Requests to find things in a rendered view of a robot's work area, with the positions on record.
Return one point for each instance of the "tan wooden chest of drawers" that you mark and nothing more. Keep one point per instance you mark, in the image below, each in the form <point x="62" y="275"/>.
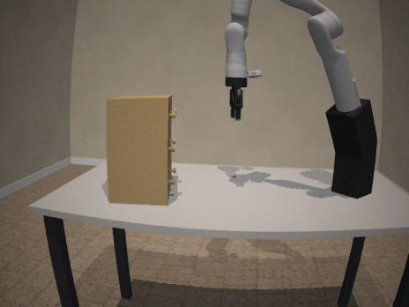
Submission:
<point x="137" y="131"/>

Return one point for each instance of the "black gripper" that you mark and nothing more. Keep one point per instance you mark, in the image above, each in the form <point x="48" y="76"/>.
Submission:
<point x="236" y="92"/>

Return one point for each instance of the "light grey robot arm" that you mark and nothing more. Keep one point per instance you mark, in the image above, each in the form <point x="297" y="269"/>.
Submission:
<point x="323" y="28"/>

